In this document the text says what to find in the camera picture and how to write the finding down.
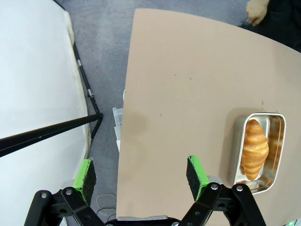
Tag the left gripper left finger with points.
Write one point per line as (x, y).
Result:
(70, 207)

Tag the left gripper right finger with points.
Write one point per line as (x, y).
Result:
(223, 207)

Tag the golden croissant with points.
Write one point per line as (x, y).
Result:
(254, 150)

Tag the steel container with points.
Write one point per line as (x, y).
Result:
(279, 146)

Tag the person's right hand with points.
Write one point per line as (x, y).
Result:
(257, 10)

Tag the black backdrop stand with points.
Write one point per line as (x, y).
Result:
(47, 130)

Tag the clear plastic storage bin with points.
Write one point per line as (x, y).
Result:
(117, 122)

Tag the white backdrop sheet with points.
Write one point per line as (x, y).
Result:
(35, 82)

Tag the person in black T-shirt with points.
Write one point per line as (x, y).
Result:
(284, 23)

